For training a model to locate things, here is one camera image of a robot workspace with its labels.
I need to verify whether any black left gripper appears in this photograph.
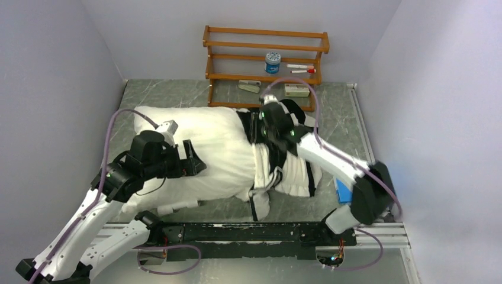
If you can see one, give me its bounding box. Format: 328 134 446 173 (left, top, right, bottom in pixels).
143 137 206 179

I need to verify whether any black white checkered pillowcase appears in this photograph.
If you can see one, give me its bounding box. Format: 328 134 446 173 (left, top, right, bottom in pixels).
236 108 322 221

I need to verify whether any white pillow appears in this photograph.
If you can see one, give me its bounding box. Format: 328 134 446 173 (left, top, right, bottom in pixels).
118 106 256 219

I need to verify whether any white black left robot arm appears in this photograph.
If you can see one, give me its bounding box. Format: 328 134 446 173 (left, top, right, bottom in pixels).
15 130 207 283

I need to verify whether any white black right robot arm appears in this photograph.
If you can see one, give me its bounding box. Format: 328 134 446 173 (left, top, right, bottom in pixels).
259 96 397 245

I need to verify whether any small white red box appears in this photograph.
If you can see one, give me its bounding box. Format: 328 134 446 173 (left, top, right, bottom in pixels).
284 83 310 98

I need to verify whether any white marker pen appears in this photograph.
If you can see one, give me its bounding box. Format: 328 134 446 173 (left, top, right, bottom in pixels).
287 64 314 69

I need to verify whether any red capped marker pen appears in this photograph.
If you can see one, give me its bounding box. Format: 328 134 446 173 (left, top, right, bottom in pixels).
290 69 316 74

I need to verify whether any blue white round jar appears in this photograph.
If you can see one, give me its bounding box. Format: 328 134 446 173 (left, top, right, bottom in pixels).
265 51 282 74

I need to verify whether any blue foam block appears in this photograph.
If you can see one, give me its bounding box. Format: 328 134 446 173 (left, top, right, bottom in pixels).
334 178 352 204

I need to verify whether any wooden shelf rack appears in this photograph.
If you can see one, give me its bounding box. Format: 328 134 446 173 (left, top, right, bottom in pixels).
202 25 330 108

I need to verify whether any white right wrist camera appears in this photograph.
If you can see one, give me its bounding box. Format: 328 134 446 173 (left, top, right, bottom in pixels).
260 95 279 106

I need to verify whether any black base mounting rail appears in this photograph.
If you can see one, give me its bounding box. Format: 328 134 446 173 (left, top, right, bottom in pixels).
143 221 357 262

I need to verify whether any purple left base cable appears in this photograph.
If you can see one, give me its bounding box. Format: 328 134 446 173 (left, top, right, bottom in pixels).
133 244 202 277

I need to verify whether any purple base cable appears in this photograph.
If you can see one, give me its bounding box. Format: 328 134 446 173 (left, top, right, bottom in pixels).
316 227 384 272
133 244 202 277

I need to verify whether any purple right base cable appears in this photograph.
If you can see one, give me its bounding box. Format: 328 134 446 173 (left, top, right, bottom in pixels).
316 227 384 272

